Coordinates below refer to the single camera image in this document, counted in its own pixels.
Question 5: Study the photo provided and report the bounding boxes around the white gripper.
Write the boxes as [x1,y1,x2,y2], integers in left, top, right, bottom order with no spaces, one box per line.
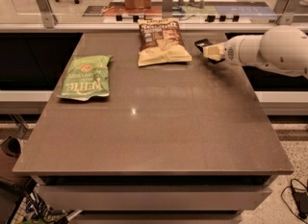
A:
[203,36,246,65]

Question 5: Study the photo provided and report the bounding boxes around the black rxbar chocolate bar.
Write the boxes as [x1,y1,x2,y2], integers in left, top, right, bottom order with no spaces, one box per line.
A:
[194,38,224,63]

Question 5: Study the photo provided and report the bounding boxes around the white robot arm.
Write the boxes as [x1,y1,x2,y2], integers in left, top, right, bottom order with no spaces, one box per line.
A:
[201,25,308,78]

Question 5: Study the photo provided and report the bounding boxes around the brown chip bag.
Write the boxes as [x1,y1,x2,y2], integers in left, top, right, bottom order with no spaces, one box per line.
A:
[138,18,193,66]

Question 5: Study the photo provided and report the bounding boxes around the green kettle chip bag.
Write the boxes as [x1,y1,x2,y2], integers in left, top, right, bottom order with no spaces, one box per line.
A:
[59,55,112,101]

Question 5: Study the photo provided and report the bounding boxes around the colourful floor mat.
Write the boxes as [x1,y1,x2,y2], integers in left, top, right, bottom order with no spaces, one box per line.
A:
[84,1,277,18]

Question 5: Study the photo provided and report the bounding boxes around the middle metal glass bracket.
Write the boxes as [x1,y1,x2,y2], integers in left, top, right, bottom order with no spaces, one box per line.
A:
[162,0,173,18]

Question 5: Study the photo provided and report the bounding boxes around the metal glass bracket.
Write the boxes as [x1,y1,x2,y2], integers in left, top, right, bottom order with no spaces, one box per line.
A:
[276,0,301,25]
[162,0,173,18]
[36,0,58,29]

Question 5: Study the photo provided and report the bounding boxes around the right metal glass bracket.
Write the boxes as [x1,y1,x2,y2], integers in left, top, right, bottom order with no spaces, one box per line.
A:
[276,0,301,25]

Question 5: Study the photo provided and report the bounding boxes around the black power adapter with cable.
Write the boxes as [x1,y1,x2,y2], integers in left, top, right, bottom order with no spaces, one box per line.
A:
[280,178,308,224]

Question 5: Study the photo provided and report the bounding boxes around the left metal glass bracket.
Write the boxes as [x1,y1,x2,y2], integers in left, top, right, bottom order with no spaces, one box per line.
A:
[36,0,58,29]

